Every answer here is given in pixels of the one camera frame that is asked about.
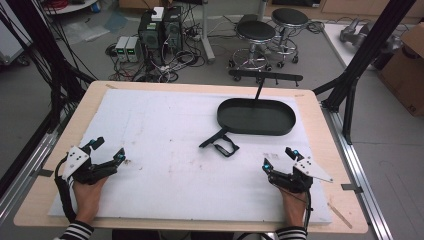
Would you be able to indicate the cardboard box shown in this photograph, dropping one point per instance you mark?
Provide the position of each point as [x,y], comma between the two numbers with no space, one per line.
[405,73]

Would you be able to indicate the wooden stick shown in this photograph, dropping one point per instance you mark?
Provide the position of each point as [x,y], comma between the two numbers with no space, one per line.
[340,216]

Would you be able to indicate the black metal frame post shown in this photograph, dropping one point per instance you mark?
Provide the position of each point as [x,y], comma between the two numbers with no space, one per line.
[40,50]
[363,63]

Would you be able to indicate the black computer tower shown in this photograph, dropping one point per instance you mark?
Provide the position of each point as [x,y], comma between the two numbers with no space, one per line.
[173,31]
[150,33]

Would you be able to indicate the black oval tray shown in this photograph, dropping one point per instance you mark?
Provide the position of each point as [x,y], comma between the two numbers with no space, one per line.
[256,117]

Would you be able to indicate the aluminium rail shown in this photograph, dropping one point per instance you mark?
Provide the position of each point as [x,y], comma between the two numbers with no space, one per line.
[360,166]
[23,166]

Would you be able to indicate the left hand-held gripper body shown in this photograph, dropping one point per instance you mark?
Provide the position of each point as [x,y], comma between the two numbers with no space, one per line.
[79,163]

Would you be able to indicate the black round stool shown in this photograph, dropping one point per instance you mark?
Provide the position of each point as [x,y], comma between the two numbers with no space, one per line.
[289,17]
[255,32]

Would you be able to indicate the grey desk leg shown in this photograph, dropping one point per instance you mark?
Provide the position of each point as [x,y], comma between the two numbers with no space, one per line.
[207,33]

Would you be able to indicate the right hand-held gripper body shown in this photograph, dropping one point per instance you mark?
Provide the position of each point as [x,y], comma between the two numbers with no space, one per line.
[301,173]

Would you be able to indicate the white foam mat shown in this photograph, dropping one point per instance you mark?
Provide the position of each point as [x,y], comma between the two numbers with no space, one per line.
[166,173]

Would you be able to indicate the person's right hand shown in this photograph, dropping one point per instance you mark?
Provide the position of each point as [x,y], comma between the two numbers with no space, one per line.
[294,206]

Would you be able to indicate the grey power supply unit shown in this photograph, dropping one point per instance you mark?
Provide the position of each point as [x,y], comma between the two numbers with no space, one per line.
[121,49]
[132,49]

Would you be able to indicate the white box device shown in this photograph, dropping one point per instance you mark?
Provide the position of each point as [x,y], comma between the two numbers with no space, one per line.
[157,14]

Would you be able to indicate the person's left hand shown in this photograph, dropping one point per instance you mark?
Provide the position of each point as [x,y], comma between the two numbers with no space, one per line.
[87,200]

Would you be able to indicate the grey tape piece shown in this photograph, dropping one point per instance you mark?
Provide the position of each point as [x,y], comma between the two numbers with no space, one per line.
[44,172]
[352,188]

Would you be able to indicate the grey handheld device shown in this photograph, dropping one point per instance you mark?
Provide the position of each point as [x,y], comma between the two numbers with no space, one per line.
[354,31]

